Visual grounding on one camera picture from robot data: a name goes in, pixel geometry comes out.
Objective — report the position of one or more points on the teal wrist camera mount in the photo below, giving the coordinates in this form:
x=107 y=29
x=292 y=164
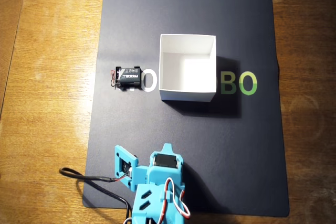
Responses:
x=120 y=153

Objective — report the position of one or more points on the dark lettered mat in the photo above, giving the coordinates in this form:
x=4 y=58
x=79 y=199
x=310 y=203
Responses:
x=183 y=129

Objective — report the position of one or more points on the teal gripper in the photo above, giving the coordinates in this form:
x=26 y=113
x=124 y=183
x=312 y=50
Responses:
x=165 y=161

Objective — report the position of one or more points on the white open box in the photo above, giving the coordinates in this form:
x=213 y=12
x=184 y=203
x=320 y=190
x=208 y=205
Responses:
x=189 y=72

